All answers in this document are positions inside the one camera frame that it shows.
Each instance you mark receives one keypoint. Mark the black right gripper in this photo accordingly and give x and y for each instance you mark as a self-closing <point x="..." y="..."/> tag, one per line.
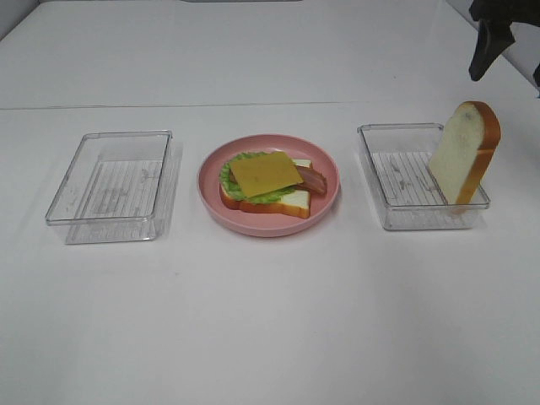
<point x="494" y="33"/>

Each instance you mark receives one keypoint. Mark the clear left plastic tray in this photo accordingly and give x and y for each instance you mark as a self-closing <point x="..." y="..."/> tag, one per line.
<point x="118" y="187"/>

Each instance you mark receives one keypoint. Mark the yellow cheese slice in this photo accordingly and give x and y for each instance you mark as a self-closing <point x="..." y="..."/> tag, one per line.
<point x="264" y="173"/>

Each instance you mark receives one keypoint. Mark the green lettuce leaf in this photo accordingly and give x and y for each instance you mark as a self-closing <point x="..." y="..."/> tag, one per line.
<point x="233" y="190"/>

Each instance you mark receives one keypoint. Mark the pink round plate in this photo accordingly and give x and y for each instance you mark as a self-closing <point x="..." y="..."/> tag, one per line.
<point x="267" y="224"/>

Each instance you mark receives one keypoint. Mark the tray bread slice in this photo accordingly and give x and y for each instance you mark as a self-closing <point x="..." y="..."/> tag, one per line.
<point x="296" y="204"/>
<point x="469" y="139"/>

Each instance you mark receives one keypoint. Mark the tray bacon strip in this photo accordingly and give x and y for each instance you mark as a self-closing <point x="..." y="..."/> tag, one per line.
<point x="313" y="181"/>

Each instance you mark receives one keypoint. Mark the clear plastic tray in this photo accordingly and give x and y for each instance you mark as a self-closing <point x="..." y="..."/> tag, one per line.
<point x="118" y="187"/>
<point x="395" y="159"/>

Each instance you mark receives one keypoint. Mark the clear right plastic tray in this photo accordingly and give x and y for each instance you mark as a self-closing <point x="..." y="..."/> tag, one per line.
<point x="395" y="159"/>

